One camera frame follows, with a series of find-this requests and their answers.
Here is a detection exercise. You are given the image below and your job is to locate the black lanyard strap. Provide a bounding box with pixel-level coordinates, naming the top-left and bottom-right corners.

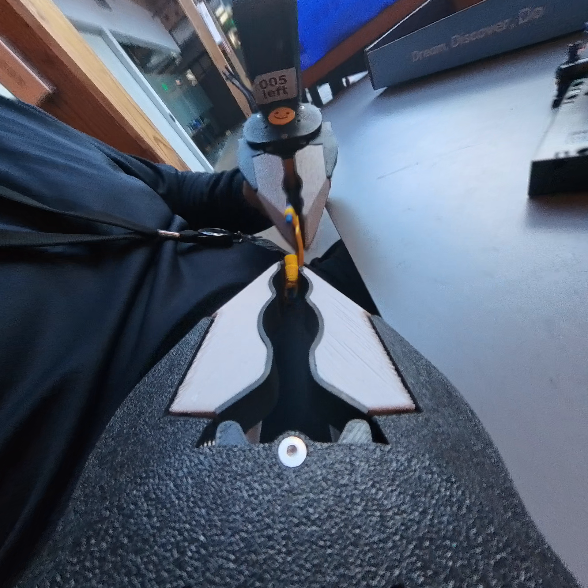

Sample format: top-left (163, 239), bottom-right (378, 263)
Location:
top-left (0, 184), bottom-right (285, 253)

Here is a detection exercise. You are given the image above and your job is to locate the wide wooden post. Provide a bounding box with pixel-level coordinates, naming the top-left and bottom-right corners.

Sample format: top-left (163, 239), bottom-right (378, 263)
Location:
top-left (0, 0), bottom-right (191, 171)

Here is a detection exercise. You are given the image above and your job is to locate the blue plastic bin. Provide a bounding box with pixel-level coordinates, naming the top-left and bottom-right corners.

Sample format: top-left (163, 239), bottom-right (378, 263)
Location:
top-left (296, 0), bottom-right (416, 70)

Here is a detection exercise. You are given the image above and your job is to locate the person's left forearm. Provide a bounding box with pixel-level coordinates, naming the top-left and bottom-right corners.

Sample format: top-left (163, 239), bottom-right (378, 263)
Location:
top-left (152, 168), bottom-right (276, 235)

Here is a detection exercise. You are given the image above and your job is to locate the black toy battery box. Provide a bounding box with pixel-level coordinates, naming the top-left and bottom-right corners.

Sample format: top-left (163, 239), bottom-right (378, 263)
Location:
top-left (528, 106), bottom-right (588, 198)

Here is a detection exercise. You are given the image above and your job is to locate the open blue cardboard box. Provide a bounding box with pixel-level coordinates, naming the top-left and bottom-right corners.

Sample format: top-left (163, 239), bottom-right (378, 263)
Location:
top-left (365, 0), bottom-right (588, 90)

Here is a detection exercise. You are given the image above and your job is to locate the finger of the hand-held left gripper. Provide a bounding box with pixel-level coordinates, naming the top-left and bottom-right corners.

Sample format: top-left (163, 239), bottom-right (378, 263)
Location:
top-left (294, 148), bottom-right (332, 251)
top-left (254, 154), bottom-right (297, 253)

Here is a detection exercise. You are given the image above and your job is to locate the yellow toy brick assembly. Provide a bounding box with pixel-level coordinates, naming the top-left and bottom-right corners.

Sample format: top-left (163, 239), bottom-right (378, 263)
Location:
top-left (283, 205), bottom-right (306, 268)

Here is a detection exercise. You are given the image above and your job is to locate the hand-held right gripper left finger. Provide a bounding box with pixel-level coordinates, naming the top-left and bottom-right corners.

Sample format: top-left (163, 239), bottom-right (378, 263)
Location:
top-left (169, 262), bottom-right (281, 418)

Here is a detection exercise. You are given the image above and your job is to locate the slim wooden post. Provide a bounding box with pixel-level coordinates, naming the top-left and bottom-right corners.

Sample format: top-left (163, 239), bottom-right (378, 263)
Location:
top-left (177, 0), bottom-right (251, 115)

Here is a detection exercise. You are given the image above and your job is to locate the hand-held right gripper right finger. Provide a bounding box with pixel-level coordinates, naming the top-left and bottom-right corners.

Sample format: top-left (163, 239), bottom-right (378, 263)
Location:
top-left (300, 264), bottom-right (418, 415)

